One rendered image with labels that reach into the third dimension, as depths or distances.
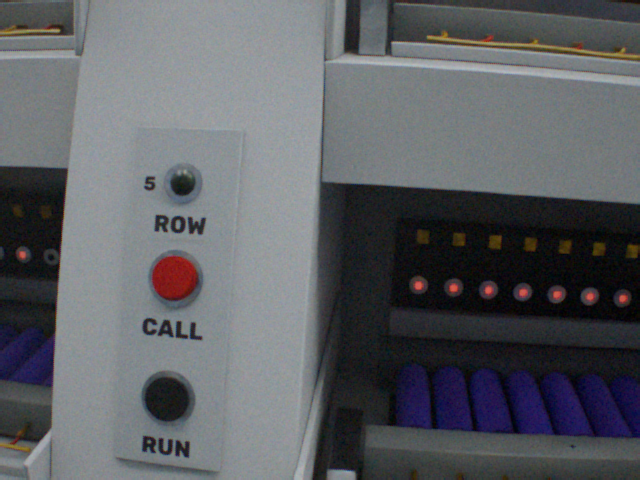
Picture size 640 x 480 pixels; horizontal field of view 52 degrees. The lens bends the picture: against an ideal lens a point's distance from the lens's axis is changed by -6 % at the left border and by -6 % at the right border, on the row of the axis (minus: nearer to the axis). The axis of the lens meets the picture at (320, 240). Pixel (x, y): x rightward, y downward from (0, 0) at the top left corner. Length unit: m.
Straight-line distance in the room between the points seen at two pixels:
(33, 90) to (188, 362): 0.12
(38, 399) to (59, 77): 0.16
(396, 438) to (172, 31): 0.20
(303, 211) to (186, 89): 0.06
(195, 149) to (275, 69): 0.04
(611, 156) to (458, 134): 0.06
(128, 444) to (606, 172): 0.20
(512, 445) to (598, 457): 0.04
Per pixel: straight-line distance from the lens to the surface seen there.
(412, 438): 0.32
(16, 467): 0.34
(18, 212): 0.45
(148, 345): 0.25
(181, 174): 0.25
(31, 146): 0.29
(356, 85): 0.25
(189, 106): 0.26
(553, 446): 0.33
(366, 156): 0.26
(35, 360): 0.40
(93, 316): 0.26
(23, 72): 0.29
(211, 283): 0.25
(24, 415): 0.36
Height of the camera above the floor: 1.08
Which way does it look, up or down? 2 degrees up
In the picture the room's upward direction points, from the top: 4 degrees clockwise
